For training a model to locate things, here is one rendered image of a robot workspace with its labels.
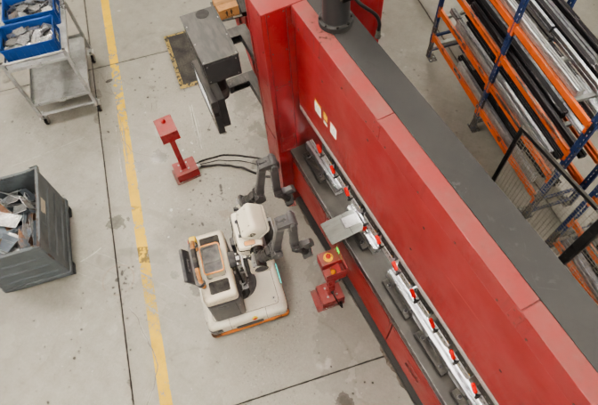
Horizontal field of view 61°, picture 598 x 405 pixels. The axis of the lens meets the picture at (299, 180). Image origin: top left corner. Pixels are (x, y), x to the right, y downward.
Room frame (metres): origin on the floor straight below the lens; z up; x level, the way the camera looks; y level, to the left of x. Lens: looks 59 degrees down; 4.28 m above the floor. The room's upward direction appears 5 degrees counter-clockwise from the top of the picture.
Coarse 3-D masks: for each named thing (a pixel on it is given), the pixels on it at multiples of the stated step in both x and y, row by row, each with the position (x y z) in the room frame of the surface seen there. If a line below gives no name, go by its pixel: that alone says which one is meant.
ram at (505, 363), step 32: (320, 64) 2.06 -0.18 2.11; (320, 96) 2.06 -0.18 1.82; (320, 128) 2.07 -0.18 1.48; (352, 128) 1.71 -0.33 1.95; (352, 160) 1.68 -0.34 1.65; (384, 160) 1.41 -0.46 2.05; (384, 192) 1.36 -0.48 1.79; (384, 224) 1.31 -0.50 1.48; (416, 224) 1.10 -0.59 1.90; (416, 256) 1.03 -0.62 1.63; (448, 256) 0.87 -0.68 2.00; (448, 288) 0.79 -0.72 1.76; (480, 288) 0.68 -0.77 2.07; (448, 320) 0.70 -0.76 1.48; (480, 320) 0.59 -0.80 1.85; (480, 352) 0.50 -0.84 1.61; (512, 352) 0.42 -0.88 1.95; (512, 384) 0.32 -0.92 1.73; (544, 384) 0.28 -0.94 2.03
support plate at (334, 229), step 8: (336, 216) 1.63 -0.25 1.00; (344, 216) 1.62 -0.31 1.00; (320, 224) 1.57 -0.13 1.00; (328, 224) 1.57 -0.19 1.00; (336, 224) 1.56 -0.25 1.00; (360, 224) 1.55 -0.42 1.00; (328, 232) 1.50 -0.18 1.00; (336, 232) 1.50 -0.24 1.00; (344, 232) 1.49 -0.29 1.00; (336, 240) 1.44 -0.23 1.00
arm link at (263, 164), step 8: (256, 160) 1.76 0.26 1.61; (264, 160) 1.75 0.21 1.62; (272, 160) 1.74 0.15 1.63; (264, 168) 1.70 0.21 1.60; (256, 176) 1.73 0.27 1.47; (264, 176) 1.71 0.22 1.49; (256, 184) 1.71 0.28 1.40; (256, 192) 1.70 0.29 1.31; (256, 200) 1.67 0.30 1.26; (264, 200) 1.68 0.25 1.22
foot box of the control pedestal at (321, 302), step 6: (336, 282) 1.44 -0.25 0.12; (318, 288) 1.40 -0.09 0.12; (336, 288) 1.38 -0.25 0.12; (312, 294) 1.39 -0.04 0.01; (318, 294) 1.37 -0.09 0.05; (324, 294) 1.35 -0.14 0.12; (342, 294) 1.33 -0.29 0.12; (318, 300) 1.33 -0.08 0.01; (324, 300) 1.29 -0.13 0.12; (330, 300) 1.29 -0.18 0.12; (342, 300) 1.30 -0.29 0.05; (318, 306) 1.28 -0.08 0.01; (324, 306) 1.26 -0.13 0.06; (330, 306) 1.27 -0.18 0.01
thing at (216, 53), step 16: (192, 16) 2.74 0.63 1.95; (208, 16) 2.73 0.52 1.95; (192, 32) 2.59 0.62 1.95; (208, 32) 2.58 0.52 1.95; (224, 32) 2.57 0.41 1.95; (192, 48) 2.57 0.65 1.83; (208, 48) 2.43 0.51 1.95; (224, 48) 2.42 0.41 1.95; (208, 64) 2.31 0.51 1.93; (224, 64) 2.34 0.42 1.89; (208, 80) 2.30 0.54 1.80; (224, 80) 2.74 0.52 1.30; (224, 96) 2.71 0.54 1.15
